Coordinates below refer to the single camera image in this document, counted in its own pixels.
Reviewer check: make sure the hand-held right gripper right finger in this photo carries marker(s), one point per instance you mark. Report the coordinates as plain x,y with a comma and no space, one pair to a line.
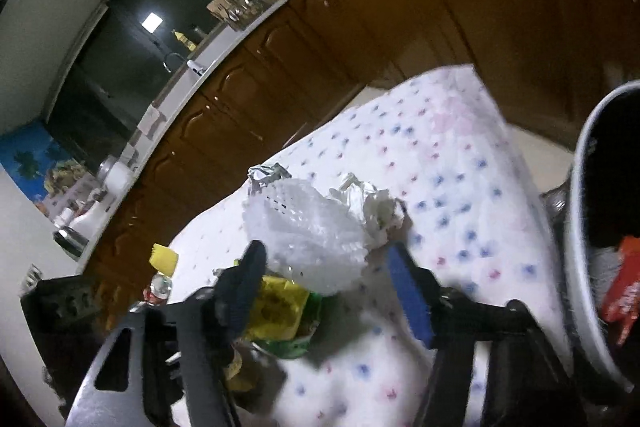
410,297

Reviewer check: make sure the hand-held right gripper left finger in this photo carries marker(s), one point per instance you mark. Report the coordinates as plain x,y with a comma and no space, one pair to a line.
245,292

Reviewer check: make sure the yellow green snack packet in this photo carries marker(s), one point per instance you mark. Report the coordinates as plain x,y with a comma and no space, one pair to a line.
280,307

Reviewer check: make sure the white foam fruit net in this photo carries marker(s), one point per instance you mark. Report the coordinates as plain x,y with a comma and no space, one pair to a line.
305,232

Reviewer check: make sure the small red label bottle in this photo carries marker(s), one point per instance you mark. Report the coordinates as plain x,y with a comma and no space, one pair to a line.
159,287

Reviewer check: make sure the white tissue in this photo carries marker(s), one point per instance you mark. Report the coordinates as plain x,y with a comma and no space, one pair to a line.
372,207

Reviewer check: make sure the round white trash bin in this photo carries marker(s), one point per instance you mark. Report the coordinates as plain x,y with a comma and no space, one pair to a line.
576,227

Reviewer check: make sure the shiny metal pot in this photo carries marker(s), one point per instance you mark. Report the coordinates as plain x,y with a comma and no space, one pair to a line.
70,243

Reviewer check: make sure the white rounded appliance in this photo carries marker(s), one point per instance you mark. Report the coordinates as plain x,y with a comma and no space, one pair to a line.
90,219

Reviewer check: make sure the crumpled silver foil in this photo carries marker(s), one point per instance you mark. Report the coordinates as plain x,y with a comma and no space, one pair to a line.
265,176

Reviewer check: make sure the white canister with metal lid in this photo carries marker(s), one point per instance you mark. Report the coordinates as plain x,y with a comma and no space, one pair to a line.
120,178

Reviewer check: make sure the floral dotted white blanket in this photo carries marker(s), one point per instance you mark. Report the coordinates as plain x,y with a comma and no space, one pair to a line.
450,157

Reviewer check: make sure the pale dish cloth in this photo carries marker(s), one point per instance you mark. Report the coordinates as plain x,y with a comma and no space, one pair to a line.
131,154
154,118

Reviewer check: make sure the red snack packet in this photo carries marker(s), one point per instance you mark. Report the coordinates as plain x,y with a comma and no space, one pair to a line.
622,297

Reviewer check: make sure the chrome kitchen faucet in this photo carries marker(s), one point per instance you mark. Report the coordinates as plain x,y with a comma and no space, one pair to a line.
196,67

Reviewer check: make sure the brown wooden base cabinets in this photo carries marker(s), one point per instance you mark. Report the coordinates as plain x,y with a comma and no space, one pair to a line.
300,57

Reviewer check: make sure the dark kitchen window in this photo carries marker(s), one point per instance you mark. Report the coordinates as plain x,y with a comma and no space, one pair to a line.
125,67

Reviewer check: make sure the yellow dish soap bottle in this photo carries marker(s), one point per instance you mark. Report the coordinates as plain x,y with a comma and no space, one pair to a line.
181,38

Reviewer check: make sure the metal utensil rack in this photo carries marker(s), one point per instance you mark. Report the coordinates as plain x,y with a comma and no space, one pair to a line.
230,4

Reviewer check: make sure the blue wall poster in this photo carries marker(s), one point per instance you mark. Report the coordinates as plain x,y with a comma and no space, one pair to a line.
30,162

